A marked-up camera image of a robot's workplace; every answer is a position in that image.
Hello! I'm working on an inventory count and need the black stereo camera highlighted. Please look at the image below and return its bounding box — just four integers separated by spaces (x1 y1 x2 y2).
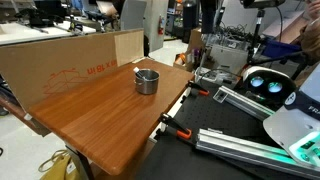
239 0 287 10

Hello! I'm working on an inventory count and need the white work table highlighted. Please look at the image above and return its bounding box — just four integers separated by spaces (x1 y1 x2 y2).
0 21 97 46

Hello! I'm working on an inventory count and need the black table leg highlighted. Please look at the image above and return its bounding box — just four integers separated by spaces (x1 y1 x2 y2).
64 143 97 180

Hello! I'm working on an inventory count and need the person in brown jacket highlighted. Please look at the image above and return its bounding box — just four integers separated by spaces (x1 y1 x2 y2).
298 0 320 66

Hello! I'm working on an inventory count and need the red fire extinguisher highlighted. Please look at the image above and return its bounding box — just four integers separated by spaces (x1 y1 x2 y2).
157 14 165 36

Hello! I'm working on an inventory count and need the white VR headset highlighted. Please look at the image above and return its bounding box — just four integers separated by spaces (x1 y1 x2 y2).
240 65 298 112

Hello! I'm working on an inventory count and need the black marker with white cap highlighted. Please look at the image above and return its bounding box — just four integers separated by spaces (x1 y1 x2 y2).
133 66 148 81

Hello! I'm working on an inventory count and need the clear plastic bin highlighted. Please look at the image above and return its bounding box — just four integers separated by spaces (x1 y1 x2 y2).
209 35 250 74

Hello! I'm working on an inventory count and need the small steel pot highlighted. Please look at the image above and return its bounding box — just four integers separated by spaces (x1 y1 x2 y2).
134 68 161 96

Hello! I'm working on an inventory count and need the short aluminium rail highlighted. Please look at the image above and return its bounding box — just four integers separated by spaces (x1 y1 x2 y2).
212 85 276 121

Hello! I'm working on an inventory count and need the black orange clamp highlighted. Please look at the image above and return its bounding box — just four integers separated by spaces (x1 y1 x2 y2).
157 112 194 141
185 80 211 97

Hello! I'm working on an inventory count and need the black tripod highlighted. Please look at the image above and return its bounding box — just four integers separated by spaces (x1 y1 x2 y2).
245 8 313 69

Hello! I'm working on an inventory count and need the yellow bag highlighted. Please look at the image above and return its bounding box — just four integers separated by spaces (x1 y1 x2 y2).
37 149 83 180

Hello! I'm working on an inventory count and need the blue plastic bin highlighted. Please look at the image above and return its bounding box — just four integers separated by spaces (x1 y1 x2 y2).
261 37 303 58

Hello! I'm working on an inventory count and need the cardboard box with clutter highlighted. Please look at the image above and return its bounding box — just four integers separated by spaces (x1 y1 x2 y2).
172 27 205 73

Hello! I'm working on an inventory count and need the brown cardboard panel red print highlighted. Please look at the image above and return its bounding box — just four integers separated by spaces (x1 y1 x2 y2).
0 28 145 112

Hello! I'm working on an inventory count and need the long aluminium rail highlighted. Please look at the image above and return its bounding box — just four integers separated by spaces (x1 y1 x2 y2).
195 127 320 180

